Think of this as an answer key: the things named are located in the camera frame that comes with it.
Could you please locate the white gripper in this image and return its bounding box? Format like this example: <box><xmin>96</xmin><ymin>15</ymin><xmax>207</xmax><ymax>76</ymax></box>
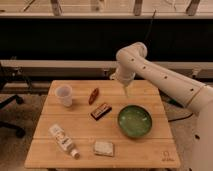
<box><xmin>110</xmin><ymin>68</ymin><xmax>135</xmax><ymax>98</ymax></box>

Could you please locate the red chili pepper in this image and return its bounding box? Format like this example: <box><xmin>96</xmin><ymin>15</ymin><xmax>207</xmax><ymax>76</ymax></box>
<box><xmin>88</xmin><ymin>88</ymin><xmax>99</xmax><ymax>105</ymax></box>

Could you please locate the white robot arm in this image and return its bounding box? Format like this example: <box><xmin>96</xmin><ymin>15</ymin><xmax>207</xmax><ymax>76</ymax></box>
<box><xmin>114</xmin><ymin>42</ymin><xmax>213</xmax><ymax>171</ymax></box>

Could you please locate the green ceramic bowl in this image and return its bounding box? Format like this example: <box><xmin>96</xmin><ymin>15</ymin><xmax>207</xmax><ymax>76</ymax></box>
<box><xmin>117</xmin><ymin>105</ymin><xmax>152</xmax><ymax>138</ymax></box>

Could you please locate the white ceramic cup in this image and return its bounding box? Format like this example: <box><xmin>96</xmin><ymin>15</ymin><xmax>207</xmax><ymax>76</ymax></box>
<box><xmin>55</xmin><ymin>85</ymin><xmax>72</xmax><ymax>107</ymax></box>

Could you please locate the brown chocolate bar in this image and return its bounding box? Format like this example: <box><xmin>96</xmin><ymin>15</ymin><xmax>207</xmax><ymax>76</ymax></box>
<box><xmin>90</xmin><ymin>103</ymin><xmax>112</xmax><ymax>121</ymax></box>

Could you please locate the white wrapped sponge block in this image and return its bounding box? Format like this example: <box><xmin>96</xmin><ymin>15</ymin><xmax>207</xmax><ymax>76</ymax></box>
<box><xmin>94</xmin><ymin>141</ymin><xmax>114</xmax><ymax>157</ymax></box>

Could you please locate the white plastic bottle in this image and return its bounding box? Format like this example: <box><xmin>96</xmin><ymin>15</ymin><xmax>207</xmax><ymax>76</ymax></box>
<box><xmin>49</xmin><ymin>124</ymin><xmax>80</xmax><ymax>159</ymax></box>

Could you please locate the black office chair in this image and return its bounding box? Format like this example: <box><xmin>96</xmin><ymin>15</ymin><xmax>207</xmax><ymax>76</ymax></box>
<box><xmin>0</xmin><ymin>63</ymin><xmax>27</xmax><ymax>140</ymax></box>

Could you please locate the black floor cable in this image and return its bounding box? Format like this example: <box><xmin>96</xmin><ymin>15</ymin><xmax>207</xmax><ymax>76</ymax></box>
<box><xmin>161</xmin><ymin>93</ymin><xmax>194</xmax><ymax>123</ymax></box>

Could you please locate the black hanging cable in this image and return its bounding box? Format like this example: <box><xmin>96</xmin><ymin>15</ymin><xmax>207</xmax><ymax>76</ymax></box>
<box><xmin>143</xmin><ymin>9</ymin><xmax>157</xmax><ymax>44</ymax></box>

